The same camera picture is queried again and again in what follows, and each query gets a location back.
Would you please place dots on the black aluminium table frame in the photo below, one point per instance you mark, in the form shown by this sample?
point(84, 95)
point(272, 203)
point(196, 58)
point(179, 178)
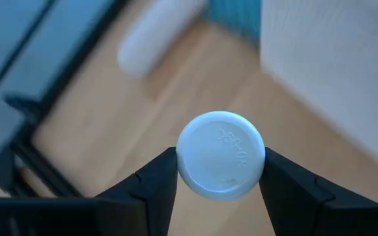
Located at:
point(74, 69)

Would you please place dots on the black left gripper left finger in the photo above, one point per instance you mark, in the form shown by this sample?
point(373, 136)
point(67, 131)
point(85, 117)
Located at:
point(153, 183)

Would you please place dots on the black clamp hook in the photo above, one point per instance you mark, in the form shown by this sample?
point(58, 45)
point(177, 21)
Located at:
point(21, 104)

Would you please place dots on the white gauze roll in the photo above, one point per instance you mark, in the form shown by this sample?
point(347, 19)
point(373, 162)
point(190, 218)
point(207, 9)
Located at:
point(156, 36)

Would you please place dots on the white plastic bottle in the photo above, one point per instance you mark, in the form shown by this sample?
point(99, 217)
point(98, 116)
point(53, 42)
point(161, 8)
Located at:
point(220, 155)

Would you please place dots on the blue patterned cloth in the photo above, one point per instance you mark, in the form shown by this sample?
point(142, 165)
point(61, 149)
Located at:
point(235, 16)

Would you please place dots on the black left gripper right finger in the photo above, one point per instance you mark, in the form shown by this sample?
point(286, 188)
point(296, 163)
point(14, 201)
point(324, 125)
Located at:
point(290, 190)

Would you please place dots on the white woven plastic basket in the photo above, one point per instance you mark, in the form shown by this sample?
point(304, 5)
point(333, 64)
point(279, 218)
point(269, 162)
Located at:
point(333, 65)

